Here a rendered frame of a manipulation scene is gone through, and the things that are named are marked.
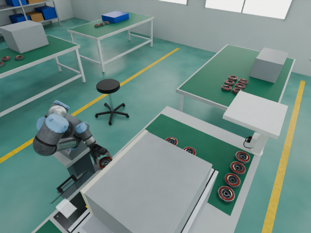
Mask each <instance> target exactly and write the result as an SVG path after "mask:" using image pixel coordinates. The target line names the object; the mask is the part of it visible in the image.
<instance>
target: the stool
mask: <svg viewBox="0 0 311 233"><path fill-rule="evenodd" d="M96 89H97V91H98V92H100V93H103V94H108V97H109V102H110V106H109V105H108V104H107V103H105V104H104V106H106V107H107V108H108V109H109V110H110V111H106V112H101V113H96V115H95V117H96V118H97V117H98V115H103V114H108V113H111V115H110V119H109V125H112V123H111V121H112V116H113V113H116V114H121V115H125V116H126V117H127V118H129V115H128V114H127V113H123V112H119V111H116V110H117V109H119V108H120V107H121V106H125V104H124V103H122V104H121V105H119V106H118V107H116V108H115V109H113V103H112V96H111V93H114V92H116V91H117V90H119V89H120V83H119V82H118V81H117V80H114V79H105V80H101V81H100V82H98V83H97V85H96Z"/></svg>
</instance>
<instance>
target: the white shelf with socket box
mask: <svg viewBox="0 0 311 233"><path fill-rule="evenodd" d="M287 108H288V106H287V105H284V104H280V103H277V102H274V101H271V100H268V99H265V98H261V97H258V96H255V95H252V94H249V93H246V92H242V91H239V93H238V94H237V95H236V97H235V98H234V100H233V101H232V103H231V104H230V106H229V107H228V109H227V110H226V112H225V113H224V115H223V119H225V120H228V121H230V122H233V123H235V124H238V125H241V126H243V127H246V128H248V129H251V130H253V131H256V132H258V133H256V132H255V133H254V135H253V136H249V137H247V138H248V139H247V138H246V139H247V140H246V139H245V141H244V143H245V142H247V143H249V146H251V147H246V148H250V151H251V153H252V154H254V155H256V156H261V155H262V154H263V151H262V149H263V148H264V146H265V144H266V142H267V140H268V139H269V137H271V138H274V139H276V140H277V139H278V137H279V135H280V131H281V128H282V125H283V122H284V118H285V115H286V111H287ZM259 133H260V134H259ZM244 143H243V145H244ZM244 147H245V145H244Z"/></svg>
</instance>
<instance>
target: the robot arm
mask: <svg viewBox="0 0 311 233"><path fill-rule="evenodd" d="M69 109H70V107H69V106H67V105H66V104H64V103H62V102H60V101H58V100H55V101H54V102H53V104H52V106H51V107H50V109H49V110H48V112H47V113H46V115H45V117H40V118H39V119H38V121H37V130H38V133H37V134H36V136H35V137H34V140H33V148H34V150H35V152H36V153H37V154H39V155H42V156H50V155H53V154H54V153H55V152H58V151H62V150H65V149H70V150H76V149H77V147H78V146H79V144H80V143H81V141H82V140H83V141H84V144H86V146H87V147H89V148H90V151H89V154H90V155H91V157H92V158H93V160H94V163H93V164H94V165H95V166H96V167H97V169H98V170H100V165H99V161H100V160H99V159H97V157H100V156H101V155H107V156H109V157H111V158H112V156H111V154H110V153H109V152H108V150H107V149H106V148H104V147H102V146H100V145H98V144H96V140H95V138H94V137H93V135H92V134H91V132H90V131H89V124H88V123H87V122H81V123H80V124H78V125H77V126H76V127H75V130H76V131H75V133H74V134H73V136H72V137H70V138H68V137H69V136H70V135H71V133H72V130H73V126H72V123H71V122H70V121H67V120H66V119H65V117H66V115H67V112H68V111H69Z"/></svg>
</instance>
